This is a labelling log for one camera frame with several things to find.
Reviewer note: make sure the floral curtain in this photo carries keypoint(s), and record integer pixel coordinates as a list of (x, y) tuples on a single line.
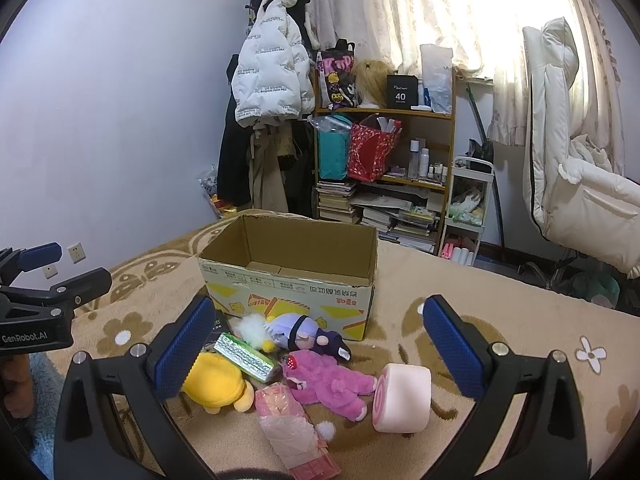
[(486, 40)]

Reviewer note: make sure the teal gift bag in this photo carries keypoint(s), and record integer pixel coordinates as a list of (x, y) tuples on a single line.
[(333, 144)]

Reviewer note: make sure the purple hooded plush doll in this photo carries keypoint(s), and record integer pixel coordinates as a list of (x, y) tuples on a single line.
[(292, 332)]

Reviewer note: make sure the wooden bookshelf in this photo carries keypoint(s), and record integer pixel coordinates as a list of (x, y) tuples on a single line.
[(432, 131)]

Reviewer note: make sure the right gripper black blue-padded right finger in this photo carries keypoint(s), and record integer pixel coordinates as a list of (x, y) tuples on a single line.
[(549, 438)]

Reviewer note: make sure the red gift bag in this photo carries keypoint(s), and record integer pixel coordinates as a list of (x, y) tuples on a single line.
[(371, 141)]

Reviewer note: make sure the small black Face packet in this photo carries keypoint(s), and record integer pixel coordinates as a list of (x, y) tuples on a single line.
[(221, 324)]

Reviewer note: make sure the white fluffy chick plush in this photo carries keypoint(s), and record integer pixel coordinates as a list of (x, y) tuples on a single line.
[(254, 330)]

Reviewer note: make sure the pink plastic bundle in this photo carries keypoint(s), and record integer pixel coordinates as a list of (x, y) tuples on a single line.
[(294, 439)]

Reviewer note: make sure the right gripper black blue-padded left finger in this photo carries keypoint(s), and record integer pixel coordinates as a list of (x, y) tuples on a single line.
[(90, 442)]

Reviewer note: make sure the black box labelled 40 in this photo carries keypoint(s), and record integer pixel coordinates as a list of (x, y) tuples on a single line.
[(401, 91)]

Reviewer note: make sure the blonde wig head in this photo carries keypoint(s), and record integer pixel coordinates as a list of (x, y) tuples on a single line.
[(371, 82)]

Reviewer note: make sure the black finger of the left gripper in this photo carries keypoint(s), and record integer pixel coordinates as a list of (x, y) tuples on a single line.
[(75, 287)]

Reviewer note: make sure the white small trolley shelf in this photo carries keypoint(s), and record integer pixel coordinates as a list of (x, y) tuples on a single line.
[(466, 208)]

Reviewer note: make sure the pink swirl roll cushion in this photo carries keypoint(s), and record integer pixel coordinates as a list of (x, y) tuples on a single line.
[(402, 399)]

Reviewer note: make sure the yellow plush toy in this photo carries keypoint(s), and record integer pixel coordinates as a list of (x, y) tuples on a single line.
[(214, 382)]

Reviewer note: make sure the beige trench coat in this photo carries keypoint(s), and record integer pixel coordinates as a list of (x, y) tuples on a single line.
[(266, 183)]

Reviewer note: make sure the pink bear plush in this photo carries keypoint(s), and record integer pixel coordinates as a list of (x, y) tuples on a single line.
[(314, 378)]

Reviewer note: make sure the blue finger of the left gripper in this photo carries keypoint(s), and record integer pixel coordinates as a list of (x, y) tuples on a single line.
[(13, 262)]

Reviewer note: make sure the stack of books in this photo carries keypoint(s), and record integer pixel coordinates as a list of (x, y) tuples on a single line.
[(335, 202)]

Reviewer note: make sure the pink black patterned bag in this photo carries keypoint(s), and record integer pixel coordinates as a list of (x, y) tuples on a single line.
[(336, 76)]

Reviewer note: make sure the wall power socket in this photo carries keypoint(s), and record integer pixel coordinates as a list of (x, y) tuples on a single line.
[(76, 252)]

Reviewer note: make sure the person's left hand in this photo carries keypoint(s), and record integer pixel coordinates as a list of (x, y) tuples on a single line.
[(20, 400)]

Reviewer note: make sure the white puffer jacket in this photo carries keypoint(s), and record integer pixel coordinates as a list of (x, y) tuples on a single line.
[(272, 82)]

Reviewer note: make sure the cardboard box with yellow print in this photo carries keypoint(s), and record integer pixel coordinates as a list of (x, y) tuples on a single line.
[(272, 264)]

